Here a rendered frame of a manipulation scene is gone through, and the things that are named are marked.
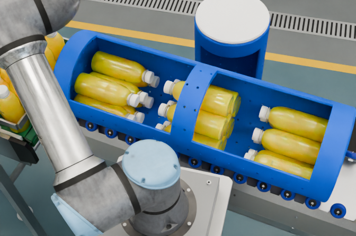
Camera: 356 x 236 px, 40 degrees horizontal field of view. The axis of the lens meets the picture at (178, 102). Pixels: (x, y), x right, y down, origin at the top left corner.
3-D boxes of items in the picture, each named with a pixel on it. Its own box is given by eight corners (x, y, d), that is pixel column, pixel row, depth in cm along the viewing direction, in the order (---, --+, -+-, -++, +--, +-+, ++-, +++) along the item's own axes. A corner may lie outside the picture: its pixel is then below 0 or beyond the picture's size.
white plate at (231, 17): (185, 1, 189) (185, 3, 190) (211, 51, 173) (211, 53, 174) (250, -17, 193) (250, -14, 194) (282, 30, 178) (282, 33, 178)
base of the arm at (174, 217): (176, 245, 112) (175, 228, 105) (116, 226, 116) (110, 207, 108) (196, 189, 121) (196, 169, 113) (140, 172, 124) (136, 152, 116)
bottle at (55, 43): (62, 76, 186) (50, 42, 171) (49, 68, 189) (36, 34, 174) (75, 65, 189) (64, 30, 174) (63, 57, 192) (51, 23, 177)
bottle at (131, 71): (97, 46, 160) (149, 62, 156) (103, 56, 167) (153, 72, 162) (88, 64, 158) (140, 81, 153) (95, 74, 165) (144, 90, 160)
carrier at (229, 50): (188, 128, 260) (207, 173, 244) (183, 3, 190) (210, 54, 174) (238, 113, 265) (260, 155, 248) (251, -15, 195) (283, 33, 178)
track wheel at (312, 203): (322, 199, 143) (322, 196, 145) (306, 193, 144) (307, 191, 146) (317, 212, 144) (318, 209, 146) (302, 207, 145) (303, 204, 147)
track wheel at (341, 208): (348, 208, 141) (348, 205, 143) (332, 202, 142) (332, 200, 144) (343, 221, 142) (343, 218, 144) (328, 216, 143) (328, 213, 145)
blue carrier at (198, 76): (319, 220, 142) (343, 168, 120) (61, 128, 165) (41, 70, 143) (339, 145, 159) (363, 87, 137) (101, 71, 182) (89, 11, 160)
